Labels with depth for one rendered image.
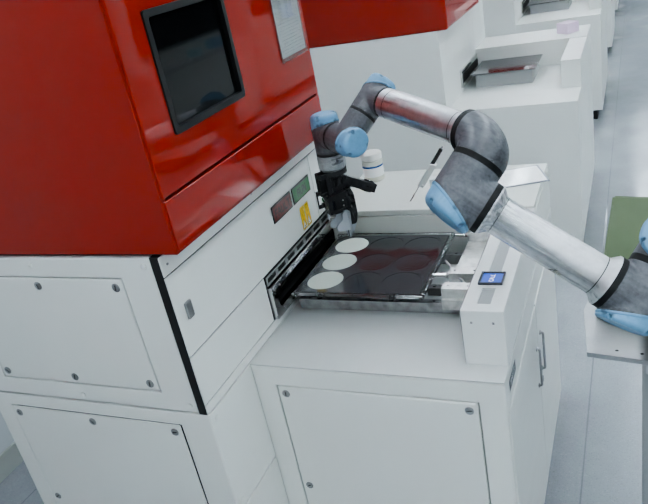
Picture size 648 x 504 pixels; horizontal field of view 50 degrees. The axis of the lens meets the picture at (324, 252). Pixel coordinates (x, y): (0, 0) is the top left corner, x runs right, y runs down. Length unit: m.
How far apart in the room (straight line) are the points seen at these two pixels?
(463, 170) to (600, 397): 1.56
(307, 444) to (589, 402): 1.31
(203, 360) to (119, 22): 0.73
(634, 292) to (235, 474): 0.99
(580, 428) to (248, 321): 1.40
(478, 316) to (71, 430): 1.08
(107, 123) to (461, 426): 0.99
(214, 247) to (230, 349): 0.25
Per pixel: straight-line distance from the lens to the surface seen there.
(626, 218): 1.80
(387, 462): 1.79
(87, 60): 1.37
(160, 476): 1.88
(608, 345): 1.66
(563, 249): 1.48
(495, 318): 1.53
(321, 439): 1.82
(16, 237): 1.69
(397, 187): 2.27
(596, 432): 2.69
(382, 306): 1.84
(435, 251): 1.94
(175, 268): 1.49
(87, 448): 1.98
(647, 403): 1.90
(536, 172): 2.24
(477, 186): 1.46
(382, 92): 1.74
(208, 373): 1.61
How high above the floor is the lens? 1.74
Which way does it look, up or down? 24 degrees down
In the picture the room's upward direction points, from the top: 12 degrees counter-clockwise
